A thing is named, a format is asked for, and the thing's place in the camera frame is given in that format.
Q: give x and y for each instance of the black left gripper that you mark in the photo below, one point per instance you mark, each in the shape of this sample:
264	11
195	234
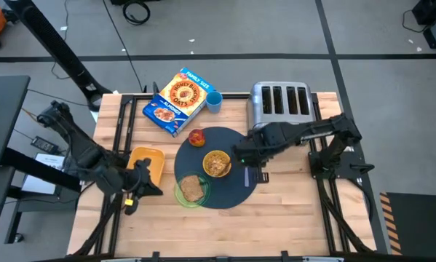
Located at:
123	180

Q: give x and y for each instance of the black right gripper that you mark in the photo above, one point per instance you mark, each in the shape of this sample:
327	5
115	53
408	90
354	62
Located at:
254	145

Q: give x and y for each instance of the yellow blue patterned bowl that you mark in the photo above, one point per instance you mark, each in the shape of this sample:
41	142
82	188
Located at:
217	177

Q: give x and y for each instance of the brown toast slice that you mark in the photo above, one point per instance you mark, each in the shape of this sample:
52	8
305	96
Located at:
192	188

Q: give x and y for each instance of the green glass plate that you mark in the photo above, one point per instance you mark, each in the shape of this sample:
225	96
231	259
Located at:
194	205

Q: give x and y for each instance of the red yellow apple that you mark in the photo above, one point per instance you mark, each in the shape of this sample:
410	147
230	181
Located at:
196	138

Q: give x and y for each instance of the honey oats cereal box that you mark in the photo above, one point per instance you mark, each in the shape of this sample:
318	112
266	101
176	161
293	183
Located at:
181	94

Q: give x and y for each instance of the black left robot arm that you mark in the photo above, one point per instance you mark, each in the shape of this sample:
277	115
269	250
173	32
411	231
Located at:
79	149

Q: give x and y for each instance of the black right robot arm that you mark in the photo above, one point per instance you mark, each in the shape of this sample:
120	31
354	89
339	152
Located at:
312	131

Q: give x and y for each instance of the yellow plastic bin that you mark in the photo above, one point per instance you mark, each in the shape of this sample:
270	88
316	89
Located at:
152	160

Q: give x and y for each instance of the dark blue round placemat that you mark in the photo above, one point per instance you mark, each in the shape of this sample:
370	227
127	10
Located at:
225	193

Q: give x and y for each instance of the golden cereal flakes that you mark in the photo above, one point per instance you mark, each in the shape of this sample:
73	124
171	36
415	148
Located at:
215	165

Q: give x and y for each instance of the silver four-slot toaster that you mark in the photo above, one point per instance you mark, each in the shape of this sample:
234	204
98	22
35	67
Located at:
255	105

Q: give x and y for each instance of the blue plastic cup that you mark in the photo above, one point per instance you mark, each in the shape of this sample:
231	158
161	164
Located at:
214	103

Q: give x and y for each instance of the white paper sheet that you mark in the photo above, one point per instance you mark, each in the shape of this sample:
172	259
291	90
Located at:
39	183

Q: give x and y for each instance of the black power adapter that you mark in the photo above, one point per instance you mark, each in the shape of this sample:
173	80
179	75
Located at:
43	144

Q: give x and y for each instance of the black desk top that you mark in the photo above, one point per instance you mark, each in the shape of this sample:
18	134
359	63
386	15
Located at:
3	116

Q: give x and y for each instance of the black hazard striped mat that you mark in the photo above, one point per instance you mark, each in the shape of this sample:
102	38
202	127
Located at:
418	222

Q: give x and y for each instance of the black tower stand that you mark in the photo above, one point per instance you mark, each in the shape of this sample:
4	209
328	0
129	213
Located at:
54	43

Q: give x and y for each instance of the black wrist camera yellow tag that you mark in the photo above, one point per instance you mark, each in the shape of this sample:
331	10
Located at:
129	207

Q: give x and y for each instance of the black aluminium table frame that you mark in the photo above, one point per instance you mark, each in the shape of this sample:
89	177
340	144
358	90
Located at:
232	96

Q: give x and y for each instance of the black camera post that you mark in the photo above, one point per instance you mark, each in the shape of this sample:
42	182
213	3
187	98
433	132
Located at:
155	89

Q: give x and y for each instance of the black desk base frame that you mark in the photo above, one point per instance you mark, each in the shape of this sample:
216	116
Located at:
39	171

